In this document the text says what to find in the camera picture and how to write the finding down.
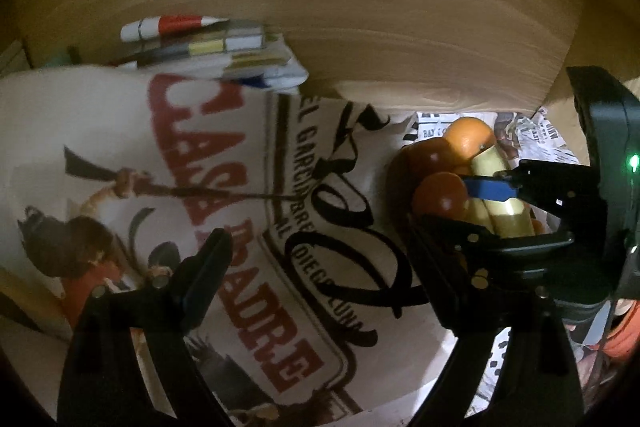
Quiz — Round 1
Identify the large orange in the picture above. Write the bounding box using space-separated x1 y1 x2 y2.
442 116 499 164
410 171 471 228

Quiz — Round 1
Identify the wooden shelf unit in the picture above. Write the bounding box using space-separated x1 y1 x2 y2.
0 0 640 118

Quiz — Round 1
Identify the red tomato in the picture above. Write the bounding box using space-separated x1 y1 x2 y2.
394 137 467 188

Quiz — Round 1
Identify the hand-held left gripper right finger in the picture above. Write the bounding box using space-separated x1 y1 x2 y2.
407 213 586 427

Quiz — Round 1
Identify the stack of sticky flags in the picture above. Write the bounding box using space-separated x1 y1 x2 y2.
109 23 308 92

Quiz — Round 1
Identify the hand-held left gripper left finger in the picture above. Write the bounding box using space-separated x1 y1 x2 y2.
57 227 237 427

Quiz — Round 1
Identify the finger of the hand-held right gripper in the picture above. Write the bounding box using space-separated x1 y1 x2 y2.
461 158 602 219
451 228 577 261

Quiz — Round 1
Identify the white and red pen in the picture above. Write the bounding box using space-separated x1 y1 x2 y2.
119 14 232 43

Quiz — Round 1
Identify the newspaper print cloth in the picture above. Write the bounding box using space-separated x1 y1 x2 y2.
402 106 621 418

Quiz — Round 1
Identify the printed paper bag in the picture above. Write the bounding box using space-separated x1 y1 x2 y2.
0 66 421 425

